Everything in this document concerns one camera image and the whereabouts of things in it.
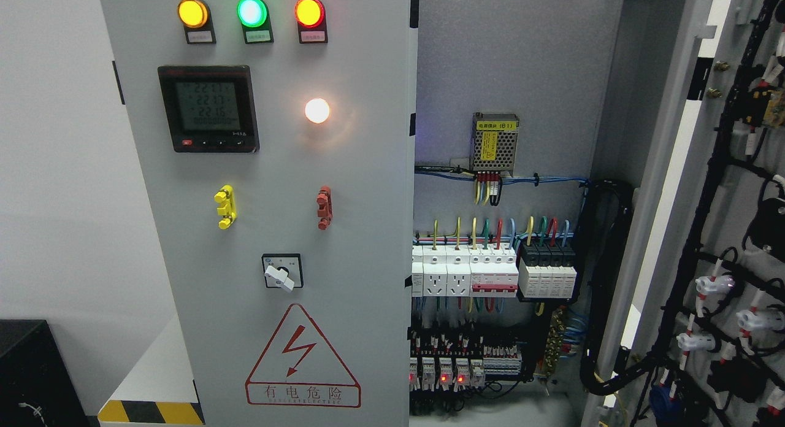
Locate black white surge protector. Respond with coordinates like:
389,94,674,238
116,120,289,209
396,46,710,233
516,242,580,303

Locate white rotary selector switch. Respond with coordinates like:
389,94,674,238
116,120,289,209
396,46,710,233
261,253,304,293

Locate black cable loom right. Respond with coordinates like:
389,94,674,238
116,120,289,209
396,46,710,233
576,179,657,397

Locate yellow indicator light left door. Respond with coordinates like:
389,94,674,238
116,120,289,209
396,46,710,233
177,0,216,44

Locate lower relay module row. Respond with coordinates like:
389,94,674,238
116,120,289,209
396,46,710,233
408,323,524,393

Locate white socket breaker row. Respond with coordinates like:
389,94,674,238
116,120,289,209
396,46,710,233
412,245,519,298

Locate red terminal connector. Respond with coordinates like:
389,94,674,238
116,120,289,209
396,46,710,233
316,185,333,229

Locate red indicator light left door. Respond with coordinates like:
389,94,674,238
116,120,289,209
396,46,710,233
294,0,328,44

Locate black digital power meter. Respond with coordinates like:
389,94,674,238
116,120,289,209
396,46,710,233
158,64,259,153

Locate red electrical warning sticker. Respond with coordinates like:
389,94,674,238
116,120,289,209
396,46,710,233
245,304,361,408

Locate white indicator light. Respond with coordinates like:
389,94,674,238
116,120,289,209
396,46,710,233
304,98,331,123

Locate green indicator light left door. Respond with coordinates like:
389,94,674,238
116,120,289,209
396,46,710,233
236,0,274,44

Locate yellow terminal connector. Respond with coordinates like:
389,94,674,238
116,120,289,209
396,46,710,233
213,185,237,229

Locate grey cabinet door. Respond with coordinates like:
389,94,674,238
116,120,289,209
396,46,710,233
101,0,417,426
621,0,783,426

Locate metal mesh power supply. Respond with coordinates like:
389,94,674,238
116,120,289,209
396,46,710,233
471,113,521,172

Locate black box lower left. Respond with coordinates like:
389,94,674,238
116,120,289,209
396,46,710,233
1,319,89,426

